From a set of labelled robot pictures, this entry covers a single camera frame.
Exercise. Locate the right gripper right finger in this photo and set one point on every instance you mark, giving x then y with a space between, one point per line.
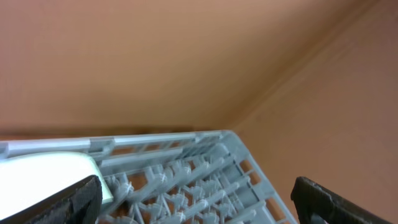
316 204

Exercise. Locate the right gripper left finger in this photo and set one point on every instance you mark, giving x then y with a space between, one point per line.
79 203

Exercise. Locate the light blue plate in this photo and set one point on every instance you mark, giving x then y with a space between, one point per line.
27 180

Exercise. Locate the grey dishwasher rack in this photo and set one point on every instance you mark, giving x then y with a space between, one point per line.
199 177

